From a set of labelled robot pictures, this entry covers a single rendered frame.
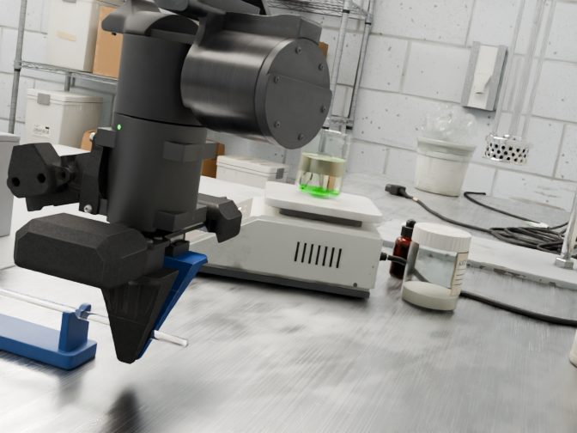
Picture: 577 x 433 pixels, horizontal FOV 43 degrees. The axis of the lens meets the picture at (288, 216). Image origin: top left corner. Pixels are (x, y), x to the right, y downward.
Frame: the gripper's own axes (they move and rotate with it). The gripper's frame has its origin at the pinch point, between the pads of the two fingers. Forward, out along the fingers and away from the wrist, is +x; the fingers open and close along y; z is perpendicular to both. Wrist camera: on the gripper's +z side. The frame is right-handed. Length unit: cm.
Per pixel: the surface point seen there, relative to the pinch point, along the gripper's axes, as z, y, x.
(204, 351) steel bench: -2.4, -7.2, 4.5
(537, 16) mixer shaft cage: -20, -69, -30
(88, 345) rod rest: 3.3, -0.5, 3.5
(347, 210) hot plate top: -6.5, -30.0, -4.2
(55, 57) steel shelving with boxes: 174, -245, -8
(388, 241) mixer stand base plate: -7, -60, 4
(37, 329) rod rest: 7.4, -0.7, 3.5
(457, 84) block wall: 5, -273, -25
